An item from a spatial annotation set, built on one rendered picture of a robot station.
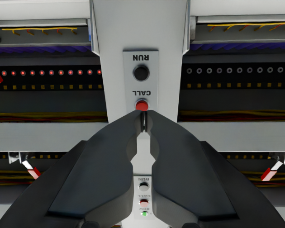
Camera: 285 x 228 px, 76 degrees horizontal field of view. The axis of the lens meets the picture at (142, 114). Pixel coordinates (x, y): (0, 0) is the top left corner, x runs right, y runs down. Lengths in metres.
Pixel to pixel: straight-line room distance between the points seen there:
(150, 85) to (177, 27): 0.07
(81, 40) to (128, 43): 0.10
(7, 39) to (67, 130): 0.16
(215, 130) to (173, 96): 0.09
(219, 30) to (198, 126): 0.14
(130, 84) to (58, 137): 0.15
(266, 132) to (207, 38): 0.16
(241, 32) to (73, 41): 0.24
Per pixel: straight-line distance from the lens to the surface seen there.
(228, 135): 0.30
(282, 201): 0.58
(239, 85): 0.43
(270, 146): 0.33
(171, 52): 0.22
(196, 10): 0.25
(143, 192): 0.35
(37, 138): 0.32
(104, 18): 0.22
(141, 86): 0.23
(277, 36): 0.33
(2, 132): 0.35
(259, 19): 0.29
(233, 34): 0.30
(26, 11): 0.27
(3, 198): 0.60
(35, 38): 0.32
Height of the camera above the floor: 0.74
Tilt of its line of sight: 29 degrees up
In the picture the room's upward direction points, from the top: 179 degrees clockwise
